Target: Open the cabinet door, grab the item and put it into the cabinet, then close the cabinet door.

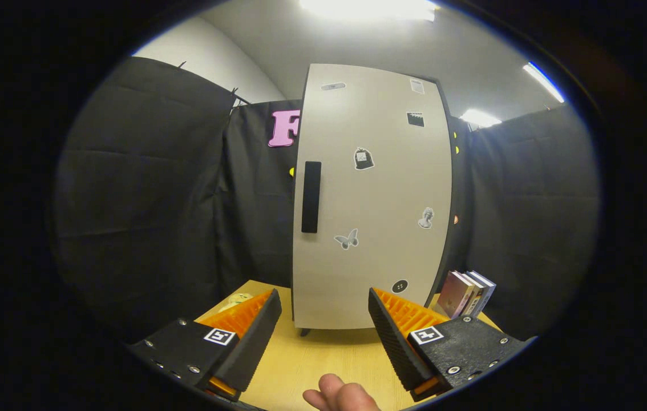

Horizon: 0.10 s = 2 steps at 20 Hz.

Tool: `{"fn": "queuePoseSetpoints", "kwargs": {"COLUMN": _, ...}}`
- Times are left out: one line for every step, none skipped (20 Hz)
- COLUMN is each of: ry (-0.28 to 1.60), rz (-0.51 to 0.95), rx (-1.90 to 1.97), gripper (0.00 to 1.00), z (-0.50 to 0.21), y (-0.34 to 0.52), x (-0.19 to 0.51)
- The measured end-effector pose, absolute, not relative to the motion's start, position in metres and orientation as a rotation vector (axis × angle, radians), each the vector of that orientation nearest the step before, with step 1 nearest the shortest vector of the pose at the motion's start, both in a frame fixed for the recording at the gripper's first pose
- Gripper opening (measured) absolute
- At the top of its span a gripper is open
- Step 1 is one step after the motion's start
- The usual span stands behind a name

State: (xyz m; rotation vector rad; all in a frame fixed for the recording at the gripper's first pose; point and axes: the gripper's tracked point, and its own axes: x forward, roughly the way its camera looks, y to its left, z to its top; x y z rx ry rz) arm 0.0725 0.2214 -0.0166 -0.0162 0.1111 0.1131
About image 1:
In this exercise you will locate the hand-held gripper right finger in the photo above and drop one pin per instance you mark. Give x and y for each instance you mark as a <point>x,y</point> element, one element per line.
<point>395,348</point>

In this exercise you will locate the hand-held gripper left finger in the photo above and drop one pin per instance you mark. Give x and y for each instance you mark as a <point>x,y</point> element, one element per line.
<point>255,348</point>

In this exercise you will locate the yellow plush toy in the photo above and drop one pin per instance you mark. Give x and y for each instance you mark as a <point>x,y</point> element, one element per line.
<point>237,301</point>

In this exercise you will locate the dark grey cabinet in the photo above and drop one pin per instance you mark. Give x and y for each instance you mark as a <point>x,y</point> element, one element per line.
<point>304,331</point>

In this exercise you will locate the dark spine book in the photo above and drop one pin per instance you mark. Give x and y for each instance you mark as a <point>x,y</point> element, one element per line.
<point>473,297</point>

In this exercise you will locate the black backdrop cloth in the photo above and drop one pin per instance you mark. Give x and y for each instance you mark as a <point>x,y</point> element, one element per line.
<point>141,200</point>

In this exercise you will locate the small ceiling light panel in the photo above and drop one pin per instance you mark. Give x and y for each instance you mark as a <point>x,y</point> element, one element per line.
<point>480,118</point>

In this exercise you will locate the long ceiling strip light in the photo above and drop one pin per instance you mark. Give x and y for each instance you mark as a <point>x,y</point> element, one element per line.
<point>543,81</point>

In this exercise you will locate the large ceiling light panel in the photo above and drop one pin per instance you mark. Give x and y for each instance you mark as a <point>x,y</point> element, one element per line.
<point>369,8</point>

